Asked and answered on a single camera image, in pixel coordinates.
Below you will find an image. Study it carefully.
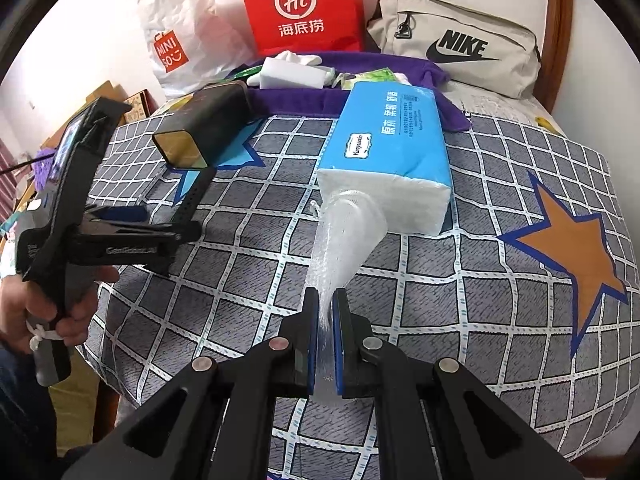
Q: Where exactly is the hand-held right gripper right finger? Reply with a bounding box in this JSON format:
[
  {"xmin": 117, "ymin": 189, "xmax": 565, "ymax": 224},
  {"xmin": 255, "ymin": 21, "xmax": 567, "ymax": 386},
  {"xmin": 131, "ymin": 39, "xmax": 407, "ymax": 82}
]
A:
[{"xmin": 332, "ymin": 287, "xmax": 586, "ymax": 480}]

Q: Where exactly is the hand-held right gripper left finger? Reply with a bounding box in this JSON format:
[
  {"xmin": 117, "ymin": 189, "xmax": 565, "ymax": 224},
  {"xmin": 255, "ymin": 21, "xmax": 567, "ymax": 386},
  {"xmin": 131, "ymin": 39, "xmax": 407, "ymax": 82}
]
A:
[{"xmin": 60, "ymin": 287, "xmax": 321, "ymax": 480}]

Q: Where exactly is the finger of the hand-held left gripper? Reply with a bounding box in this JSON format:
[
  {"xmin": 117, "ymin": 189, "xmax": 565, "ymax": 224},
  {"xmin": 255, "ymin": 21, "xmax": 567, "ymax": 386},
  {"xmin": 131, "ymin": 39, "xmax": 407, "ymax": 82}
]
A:
[
  {"xmin": 112, "ymin": 222, "xmax": 202, "ymax": 247},
  {"xmin": 85, "ymin": 205, "xmax": 153, "ymax": 228}
]

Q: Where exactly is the black watch strap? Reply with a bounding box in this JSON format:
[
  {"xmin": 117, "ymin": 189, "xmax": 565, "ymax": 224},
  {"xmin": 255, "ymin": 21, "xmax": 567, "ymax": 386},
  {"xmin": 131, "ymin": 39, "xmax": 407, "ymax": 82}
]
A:
[{"xmin": 167, "ymin": 166, "xmax": 219, "ymax": 233}]

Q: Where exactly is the clear plastic bag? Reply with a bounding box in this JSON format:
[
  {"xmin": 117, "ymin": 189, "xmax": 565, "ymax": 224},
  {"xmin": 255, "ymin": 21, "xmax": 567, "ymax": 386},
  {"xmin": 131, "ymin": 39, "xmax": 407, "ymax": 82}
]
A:
[{"xmin": 307, "ymin": 189, "xmax": 388, "ymax": 396}]

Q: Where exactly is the dark green tea tin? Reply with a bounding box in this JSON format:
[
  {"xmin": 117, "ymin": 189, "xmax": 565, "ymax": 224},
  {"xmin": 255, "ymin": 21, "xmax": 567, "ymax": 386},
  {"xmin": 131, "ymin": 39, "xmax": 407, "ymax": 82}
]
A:
[{"xmin": 151, "ymin": 81, "xmax": 253, "ymax": 170}]

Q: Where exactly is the green sachet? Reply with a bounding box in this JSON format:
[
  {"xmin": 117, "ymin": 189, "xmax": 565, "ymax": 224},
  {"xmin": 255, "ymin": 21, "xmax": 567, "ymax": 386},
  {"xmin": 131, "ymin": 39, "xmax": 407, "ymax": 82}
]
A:
[{"xmin": 225, "ymin": 64, "xmax": 265, "ymax": 82}]

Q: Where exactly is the white rectangular packet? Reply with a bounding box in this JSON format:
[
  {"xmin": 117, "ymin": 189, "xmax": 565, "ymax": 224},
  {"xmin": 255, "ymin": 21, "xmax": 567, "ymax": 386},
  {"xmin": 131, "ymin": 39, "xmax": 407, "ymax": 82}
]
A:
[{"xmin": 261, "ymin": 56, "xmax": 335, "ymax": 90}]

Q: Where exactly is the green wet wipes pack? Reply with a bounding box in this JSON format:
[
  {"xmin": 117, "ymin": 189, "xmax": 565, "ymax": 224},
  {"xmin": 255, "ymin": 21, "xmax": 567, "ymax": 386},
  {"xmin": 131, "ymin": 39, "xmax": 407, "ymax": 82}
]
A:
[{"xmin": 345, "ymin": 69, "xmax": 401, "ymax": 86}]

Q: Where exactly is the person's left hand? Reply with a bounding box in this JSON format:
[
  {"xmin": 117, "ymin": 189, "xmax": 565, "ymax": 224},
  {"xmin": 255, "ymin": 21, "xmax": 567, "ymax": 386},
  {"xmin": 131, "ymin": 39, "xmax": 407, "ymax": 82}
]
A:
[{"xmin": 0, "ymin": 266, "xmax": 121, "ymax": 356}]

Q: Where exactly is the purple plush toy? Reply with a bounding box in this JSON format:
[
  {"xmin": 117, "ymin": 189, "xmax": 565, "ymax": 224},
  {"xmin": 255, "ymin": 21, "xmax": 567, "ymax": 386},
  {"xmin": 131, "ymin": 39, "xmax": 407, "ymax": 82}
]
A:
[{"xmin": 32, "ymin": 147, "xmax": 58, "ymax": 186}]

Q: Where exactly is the pink striped curtain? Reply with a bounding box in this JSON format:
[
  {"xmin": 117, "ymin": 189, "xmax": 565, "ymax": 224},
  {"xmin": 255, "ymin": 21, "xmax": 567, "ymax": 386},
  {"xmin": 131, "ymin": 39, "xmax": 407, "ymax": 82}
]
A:
[{"xmin": 0, "ymin": 140, "xmax": 18, "ymax": 221}]

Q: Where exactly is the wooden headboard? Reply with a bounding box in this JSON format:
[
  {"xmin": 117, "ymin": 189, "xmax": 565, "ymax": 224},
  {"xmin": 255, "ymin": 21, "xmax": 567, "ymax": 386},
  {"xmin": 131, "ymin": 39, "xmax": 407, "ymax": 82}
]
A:
[{"xmin": 40, "ymin": 80, "xmax": 128, "ymax": 153}]

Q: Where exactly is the patterned gift box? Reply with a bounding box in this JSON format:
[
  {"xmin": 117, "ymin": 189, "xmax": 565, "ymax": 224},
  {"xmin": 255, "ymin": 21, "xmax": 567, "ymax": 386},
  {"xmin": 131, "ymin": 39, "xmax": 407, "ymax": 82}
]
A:
[{"xmin": 124, "ymin": 89, "xmax": 151, "ymax": 122}]

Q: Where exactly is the purple towel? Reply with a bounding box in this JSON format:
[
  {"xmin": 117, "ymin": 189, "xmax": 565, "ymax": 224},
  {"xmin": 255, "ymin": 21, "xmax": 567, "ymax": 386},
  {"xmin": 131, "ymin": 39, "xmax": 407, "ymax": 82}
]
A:
[{"xmin": 227, "ymin": 51, "xmax": 473, "ymax": 133}]

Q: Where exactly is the white plastic shopping bag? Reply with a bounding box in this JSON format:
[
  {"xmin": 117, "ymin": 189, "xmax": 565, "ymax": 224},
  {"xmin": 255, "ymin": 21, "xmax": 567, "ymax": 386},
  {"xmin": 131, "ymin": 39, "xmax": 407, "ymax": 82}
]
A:
[{"xmin": 136, "ymin": 0, "xmax": 256, "ymax": 100}]

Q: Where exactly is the blue tissue pack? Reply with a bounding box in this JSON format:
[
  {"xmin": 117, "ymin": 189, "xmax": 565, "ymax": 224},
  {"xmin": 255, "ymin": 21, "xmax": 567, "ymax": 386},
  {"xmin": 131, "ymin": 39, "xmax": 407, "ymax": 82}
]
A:
[{"xmin": 316, "ymin": 81, "xmax": 451, "ymax": 236}]

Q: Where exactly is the blue jeans leg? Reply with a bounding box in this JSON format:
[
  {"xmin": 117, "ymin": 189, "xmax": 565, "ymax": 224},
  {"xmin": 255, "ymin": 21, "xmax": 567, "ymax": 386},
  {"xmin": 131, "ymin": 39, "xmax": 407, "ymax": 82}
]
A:
[{"xmin": 0, "ymin": 345, "xmax": 116, "ymax": 480}]

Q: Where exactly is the red paper bag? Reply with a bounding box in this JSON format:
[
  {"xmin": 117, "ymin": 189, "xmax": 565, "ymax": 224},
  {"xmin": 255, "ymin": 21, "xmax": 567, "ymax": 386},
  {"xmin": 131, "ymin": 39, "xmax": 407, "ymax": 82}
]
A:
[{"xmin": 235, "ymin": 0, "xmax": 365, "ymax": 58}]

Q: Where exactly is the grey sling bag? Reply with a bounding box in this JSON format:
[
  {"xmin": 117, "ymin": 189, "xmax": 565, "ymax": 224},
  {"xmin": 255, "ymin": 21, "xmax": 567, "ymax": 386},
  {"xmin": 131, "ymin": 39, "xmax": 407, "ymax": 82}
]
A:
[{"xmin": 366, "ymin": 0, "xmax": 542, "ymax": 98}]

